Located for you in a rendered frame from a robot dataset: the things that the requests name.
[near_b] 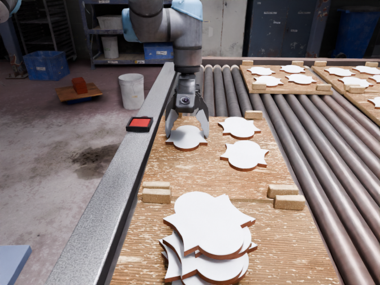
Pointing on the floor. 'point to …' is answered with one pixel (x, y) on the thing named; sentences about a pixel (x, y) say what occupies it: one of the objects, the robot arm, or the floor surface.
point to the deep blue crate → (46, 65)
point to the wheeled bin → (354, 31)
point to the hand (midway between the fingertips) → (186, 137)
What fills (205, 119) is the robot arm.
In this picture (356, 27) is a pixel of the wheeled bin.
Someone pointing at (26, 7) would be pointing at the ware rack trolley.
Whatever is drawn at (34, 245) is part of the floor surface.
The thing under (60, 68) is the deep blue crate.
